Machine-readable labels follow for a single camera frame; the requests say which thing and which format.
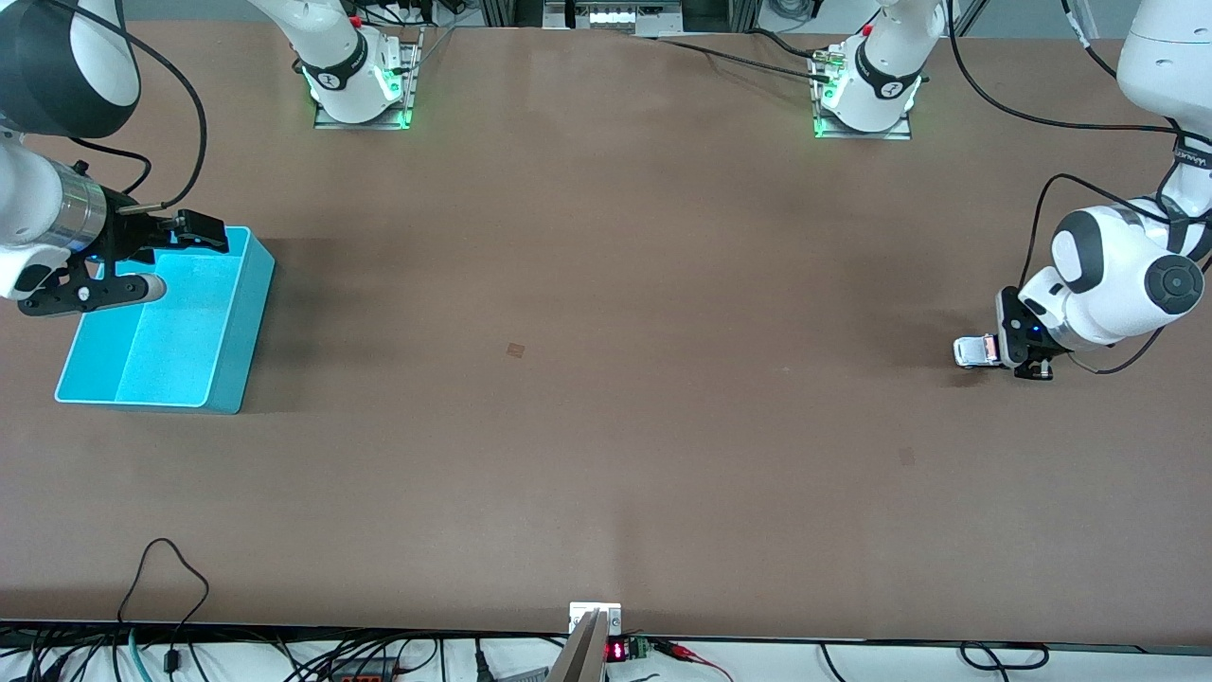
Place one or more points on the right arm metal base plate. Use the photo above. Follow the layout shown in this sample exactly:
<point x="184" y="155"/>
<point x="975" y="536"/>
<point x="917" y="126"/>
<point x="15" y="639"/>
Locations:
<point x="409" y="95"/>

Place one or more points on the white toy jeep black roof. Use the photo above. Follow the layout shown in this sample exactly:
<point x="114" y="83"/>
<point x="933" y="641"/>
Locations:
<point x="968" y="352"/>

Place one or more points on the lit rack device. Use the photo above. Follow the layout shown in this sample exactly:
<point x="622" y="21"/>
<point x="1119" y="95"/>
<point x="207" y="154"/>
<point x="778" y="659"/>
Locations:
<point x="615" y="17"/>

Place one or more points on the green terminal block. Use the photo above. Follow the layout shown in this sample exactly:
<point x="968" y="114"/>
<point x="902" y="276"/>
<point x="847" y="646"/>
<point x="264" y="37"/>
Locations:
<point x="639" y="648"/>

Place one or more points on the grey metal camera bar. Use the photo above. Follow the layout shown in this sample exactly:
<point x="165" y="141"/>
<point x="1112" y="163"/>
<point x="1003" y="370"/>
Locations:
<point x="579" y="658"/>

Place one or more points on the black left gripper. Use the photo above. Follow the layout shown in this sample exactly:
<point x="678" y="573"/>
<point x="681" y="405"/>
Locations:
<point x="1012" y="333"/>

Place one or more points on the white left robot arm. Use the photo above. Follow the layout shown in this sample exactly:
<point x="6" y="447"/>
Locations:
<point x="1103" y="284"/>

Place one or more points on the red digit voltage display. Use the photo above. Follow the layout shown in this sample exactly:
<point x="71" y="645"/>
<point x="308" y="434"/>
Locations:
<point x="616" y="651"/>

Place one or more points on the turquoise plastic bin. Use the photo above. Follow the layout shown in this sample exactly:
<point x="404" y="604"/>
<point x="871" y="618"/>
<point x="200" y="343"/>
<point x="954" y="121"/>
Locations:
<point x="170" y="360"/>

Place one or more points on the black box orange buttons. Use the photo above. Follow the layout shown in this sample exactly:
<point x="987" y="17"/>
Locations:
<point x="365" y="674"/>

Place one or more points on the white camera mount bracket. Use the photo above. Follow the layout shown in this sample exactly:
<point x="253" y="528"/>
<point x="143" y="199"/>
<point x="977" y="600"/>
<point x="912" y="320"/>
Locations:
<point x="579" y="611"/>

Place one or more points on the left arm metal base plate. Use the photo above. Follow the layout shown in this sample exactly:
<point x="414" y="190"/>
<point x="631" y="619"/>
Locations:
<point x="900" y="134"/>

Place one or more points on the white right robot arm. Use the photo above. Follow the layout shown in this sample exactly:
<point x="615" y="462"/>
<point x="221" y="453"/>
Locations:
<point x="28" y="189"/>

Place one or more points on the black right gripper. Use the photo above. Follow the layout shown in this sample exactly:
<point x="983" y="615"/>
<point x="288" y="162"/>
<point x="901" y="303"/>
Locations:
<point x="128" y="232"/>

